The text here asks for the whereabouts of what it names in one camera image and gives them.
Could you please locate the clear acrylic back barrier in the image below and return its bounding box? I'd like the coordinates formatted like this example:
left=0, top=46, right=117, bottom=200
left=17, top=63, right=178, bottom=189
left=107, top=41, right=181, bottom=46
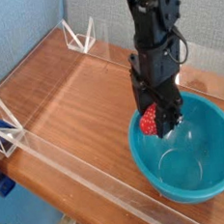
left=61, top=3, right=224, bottom=121

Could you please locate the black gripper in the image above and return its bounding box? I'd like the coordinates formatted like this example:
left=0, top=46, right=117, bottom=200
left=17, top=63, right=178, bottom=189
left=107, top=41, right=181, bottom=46
left=128, top=39, right=182, bottom=138

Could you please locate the blue plastic bowl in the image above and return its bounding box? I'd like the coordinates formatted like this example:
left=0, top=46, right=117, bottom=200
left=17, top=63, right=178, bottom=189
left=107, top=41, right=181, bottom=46
left=128, top=92, right=224, bottom=205

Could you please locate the red toy strawberry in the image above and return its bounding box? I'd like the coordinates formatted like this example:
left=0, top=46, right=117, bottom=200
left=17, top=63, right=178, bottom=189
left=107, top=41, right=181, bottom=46
left=139, top=104, right=157, bottom=136

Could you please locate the clear acrylic front barrier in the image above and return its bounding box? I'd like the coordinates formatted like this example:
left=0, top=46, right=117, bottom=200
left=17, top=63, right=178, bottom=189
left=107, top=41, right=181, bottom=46
left=0, top=127, right=200, bottom=224

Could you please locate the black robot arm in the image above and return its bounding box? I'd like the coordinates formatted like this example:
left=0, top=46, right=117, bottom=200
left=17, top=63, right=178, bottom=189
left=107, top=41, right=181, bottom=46
left=126, top=0, right=186, bottom=137

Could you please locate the clear acrylic barrier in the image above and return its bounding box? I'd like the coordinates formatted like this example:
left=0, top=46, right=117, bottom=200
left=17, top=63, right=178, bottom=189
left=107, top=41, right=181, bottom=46
left=0, top=20, right=86, bottom=127
left=0, top=127, right=200, bottom=224
left=61, top=3, right=224, bottom=121

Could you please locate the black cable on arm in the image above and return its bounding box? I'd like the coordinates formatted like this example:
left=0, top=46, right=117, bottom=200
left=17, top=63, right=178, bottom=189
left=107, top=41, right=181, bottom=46
left=162, top=24, right=191, bottom=67

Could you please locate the clear acrylic left barrier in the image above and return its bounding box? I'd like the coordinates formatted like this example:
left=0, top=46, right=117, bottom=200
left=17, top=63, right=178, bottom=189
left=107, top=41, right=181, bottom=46
left=0, top=20, right=86, bottom=127

